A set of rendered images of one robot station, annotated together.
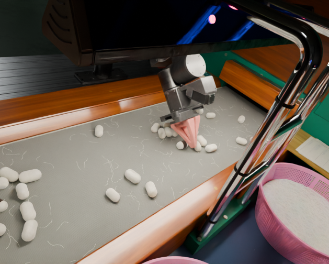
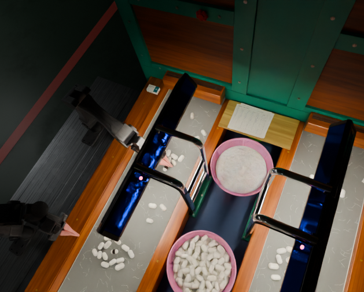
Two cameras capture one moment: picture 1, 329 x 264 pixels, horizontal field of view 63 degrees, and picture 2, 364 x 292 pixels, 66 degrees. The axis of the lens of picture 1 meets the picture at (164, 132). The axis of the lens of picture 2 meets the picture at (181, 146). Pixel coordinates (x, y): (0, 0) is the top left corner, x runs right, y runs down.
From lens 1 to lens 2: 79 cm
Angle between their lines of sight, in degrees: 29
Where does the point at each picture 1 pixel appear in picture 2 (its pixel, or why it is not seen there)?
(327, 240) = (252, 178)
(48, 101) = (92, 189)
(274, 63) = (192, 68)
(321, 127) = (240, 96)
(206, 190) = not seen: hidden behind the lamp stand
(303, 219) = (239, 174)
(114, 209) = (153, 225)
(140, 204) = (162, 216)
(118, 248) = (162, 243)
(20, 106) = (84, 203)
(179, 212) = (178, 214)
